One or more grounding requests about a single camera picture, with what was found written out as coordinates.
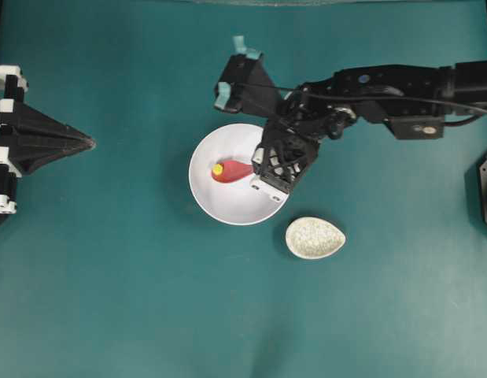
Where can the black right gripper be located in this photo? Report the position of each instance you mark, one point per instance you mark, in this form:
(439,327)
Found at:
(281,159)

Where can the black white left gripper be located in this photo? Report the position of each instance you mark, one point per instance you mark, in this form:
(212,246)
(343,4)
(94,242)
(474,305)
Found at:
(30,154)

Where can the pink plastic spoon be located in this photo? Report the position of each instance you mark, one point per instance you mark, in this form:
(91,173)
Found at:
(233,171)

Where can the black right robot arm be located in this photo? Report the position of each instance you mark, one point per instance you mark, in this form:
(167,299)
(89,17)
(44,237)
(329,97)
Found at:
(412,102)

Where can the white round bowl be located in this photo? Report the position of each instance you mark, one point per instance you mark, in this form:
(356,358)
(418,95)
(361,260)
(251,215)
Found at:
(244,202)

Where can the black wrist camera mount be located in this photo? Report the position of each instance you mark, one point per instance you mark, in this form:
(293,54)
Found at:
(244,85)

